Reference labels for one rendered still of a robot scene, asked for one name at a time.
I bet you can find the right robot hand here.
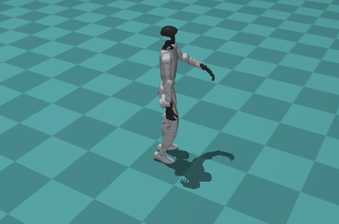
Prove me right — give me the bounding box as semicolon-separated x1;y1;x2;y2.
166;102;178;121

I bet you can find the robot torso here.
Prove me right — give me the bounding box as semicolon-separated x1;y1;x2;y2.
158;44;178;98

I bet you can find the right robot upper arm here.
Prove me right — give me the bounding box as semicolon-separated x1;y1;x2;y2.
162;53;175;86

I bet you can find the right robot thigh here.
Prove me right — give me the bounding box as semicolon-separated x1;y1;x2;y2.
159;93;179;136

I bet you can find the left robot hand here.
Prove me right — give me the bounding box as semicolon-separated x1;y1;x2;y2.
200;63;215;81

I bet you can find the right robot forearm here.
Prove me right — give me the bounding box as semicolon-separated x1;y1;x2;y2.
164;80;173;107

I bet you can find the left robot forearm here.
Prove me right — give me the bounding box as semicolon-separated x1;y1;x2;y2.
187;56;204;69

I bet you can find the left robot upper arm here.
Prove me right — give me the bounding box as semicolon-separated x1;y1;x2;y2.
174;43;189;62

